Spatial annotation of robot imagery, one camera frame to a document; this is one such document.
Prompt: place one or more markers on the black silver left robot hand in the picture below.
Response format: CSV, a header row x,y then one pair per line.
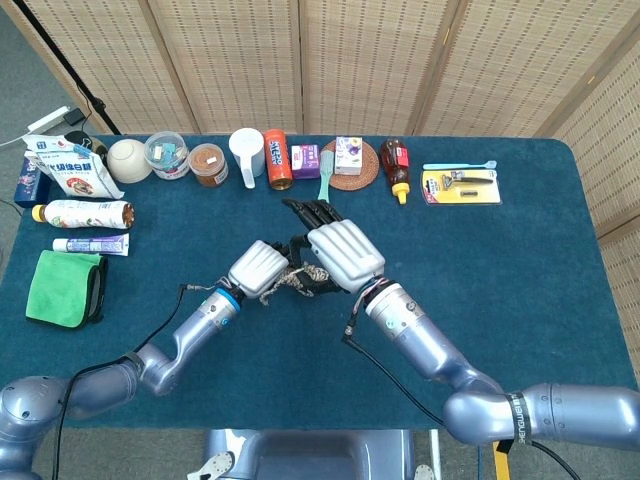
x,y
257,267

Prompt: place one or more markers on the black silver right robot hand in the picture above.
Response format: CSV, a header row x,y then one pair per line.
x,y
345,250

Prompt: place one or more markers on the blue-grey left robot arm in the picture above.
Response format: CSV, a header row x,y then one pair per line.
x,y
200,330

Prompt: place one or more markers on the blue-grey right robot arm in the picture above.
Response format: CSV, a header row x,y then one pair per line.
x,y
425,340

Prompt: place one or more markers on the mint green brush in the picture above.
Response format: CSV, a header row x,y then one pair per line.
x,y
325,175

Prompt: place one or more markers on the woven round coaster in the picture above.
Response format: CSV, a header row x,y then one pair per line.
x,y
370,165

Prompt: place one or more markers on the small white purple box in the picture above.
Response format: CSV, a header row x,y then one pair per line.
x,y
347,157

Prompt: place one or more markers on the honey bottle yellow cap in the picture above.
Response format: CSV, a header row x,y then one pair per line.
x,y
395,170

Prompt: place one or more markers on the orange can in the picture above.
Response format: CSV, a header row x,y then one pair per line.
x,y
277,160

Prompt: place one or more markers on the brown spice jar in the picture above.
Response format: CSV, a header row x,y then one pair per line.
x,y
207,165

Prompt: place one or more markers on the white measuring scoop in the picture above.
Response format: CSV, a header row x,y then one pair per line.
x,y
247,150

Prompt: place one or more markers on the razor in yellow package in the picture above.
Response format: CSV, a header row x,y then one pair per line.
x,y
450,192

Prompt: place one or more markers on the blue table cloth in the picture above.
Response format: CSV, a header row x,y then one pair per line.
x,y
475,275

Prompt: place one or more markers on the light blue toothbrush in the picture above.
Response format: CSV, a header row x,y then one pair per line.
x,y
455,165

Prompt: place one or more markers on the clear jar of clips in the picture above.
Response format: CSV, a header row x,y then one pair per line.
x,y
167,155

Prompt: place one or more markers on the white purple toothpaste tube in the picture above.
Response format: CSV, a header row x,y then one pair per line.
x,y
95,245

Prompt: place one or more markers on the black grey folded cloth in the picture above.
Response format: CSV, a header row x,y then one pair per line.
x,y
95,295

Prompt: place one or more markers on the cream bowl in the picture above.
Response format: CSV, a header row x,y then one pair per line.
x,y
127,160

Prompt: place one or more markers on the white label bottle yellow cap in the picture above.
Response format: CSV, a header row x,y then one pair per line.
x,y
80,214

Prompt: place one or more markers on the blue-grey robot torso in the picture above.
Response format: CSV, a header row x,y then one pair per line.
x,y
310,455

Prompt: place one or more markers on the green microfiber cloth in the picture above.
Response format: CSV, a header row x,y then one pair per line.
x,y
60,290

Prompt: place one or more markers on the white printed snack bag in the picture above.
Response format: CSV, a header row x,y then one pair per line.
x,y
75,175

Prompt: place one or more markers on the blue binder clip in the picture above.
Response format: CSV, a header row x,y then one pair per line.
x,y
81,150

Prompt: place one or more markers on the black round object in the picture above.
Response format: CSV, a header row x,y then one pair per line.
x,y
75,136

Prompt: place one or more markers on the black tripod stand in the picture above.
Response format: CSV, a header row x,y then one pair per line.
x,y
96,106

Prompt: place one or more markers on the black power adapter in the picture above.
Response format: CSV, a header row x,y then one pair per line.
x,y
74,117

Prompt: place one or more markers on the dark blue box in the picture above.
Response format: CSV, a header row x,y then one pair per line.
x,y
27,187

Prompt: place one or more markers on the white blue packet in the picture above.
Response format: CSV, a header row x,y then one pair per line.
x,y
47,144

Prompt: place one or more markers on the white power strip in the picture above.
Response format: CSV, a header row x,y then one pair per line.
x,y
47,120

